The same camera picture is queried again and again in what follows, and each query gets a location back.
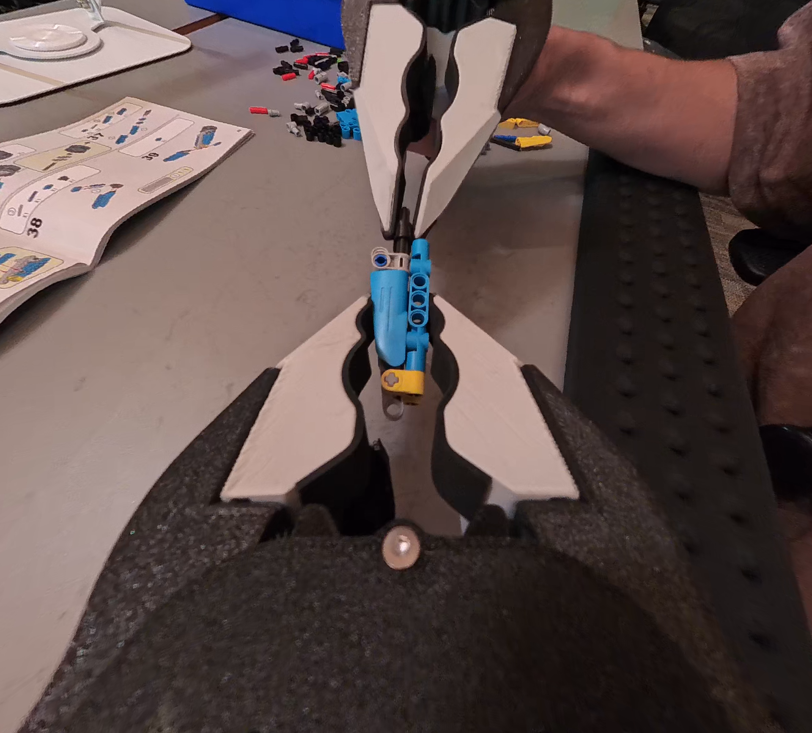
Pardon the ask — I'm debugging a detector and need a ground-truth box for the person's right hand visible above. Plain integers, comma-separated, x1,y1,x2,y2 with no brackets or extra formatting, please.
503,25,636,139

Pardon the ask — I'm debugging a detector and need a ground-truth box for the instruction booklet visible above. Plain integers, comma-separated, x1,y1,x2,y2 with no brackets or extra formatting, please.
0,97,255,324

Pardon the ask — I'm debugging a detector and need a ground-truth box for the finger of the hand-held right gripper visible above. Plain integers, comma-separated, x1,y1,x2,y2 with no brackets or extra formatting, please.
354,2,427,239
412,16,518,237

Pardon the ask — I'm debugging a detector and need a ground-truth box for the blue grey yellow brick assembly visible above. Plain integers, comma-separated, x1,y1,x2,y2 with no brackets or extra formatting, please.
370,238,434,423

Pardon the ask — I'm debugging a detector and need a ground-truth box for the person's right forearm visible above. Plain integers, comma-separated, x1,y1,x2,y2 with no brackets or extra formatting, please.
609,3,812,233

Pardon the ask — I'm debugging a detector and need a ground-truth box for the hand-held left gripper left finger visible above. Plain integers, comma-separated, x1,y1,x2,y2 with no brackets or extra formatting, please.
219,295,372,505

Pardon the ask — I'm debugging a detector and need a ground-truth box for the small blue yellow piece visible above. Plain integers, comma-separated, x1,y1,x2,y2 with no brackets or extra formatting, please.
491,116,553,151

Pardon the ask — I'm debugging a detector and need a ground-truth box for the pile of small building pieces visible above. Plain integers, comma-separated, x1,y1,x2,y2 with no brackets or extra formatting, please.
249,38,362,147

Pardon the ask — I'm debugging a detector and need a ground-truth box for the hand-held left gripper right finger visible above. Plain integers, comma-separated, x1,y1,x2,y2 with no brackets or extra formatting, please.
431,295,581,521

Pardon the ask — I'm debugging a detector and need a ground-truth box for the white laptop stand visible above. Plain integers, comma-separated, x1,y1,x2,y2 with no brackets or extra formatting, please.
0,0,192,107

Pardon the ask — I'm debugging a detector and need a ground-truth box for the black perforated panel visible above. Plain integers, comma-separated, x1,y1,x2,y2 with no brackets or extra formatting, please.
565,149,812,733

